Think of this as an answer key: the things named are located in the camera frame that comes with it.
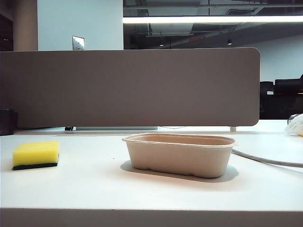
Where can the silver divider base rail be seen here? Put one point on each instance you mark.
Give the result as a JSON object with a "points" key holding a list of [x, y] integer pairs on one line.
{"points": [[118, 128]]}

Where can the yellow green cleaning sponge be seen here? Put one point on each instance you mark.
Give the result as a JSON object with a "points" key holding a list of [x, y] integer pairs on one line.
{"points": [[35, 152]]}

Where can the black office chair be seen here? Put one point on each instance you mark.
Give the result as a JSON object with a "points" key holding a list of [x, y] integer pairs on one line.
{"points": [[288, 101], [267, 101]]}

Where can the black divider clamp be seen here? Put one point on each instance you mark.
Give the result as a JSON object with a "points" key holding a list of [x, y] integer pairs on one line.
{"points": [[68, 128]]}

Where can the white ceiling light strip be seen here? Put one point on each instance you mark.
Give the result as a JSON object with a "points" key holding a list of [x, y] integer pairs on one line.
{"points": [[213, 19]]}

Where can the silver wall switch plate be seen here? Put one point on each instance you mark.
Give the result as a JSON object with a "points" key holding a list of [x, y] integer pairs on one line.
{"points": [[78, 43]]}

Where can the beige paper lunch box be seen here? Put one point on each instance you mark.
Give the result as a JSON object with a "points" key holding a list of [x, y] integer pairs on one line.
{"points": [[177, 162]]}

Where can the white printed plastic bag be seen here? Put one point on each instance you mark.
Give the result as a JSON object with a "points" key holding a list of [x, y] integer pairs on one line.
{"points": [[296, 125]]}

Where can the brown fabric desk divider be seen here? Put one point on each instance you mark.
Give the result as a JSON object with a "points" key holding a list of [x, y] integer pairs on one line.
{"points": [[130, 87]]}

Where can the black cylindrical object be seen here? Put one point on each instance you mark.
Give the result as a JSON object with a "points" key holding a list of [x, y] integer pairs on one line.
{"points": [[8, 123]]}

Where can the red ceiling sign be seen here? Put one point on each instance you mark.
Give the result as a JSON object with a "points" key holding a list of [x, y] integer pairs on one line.
{"points": [[197, 39]]}

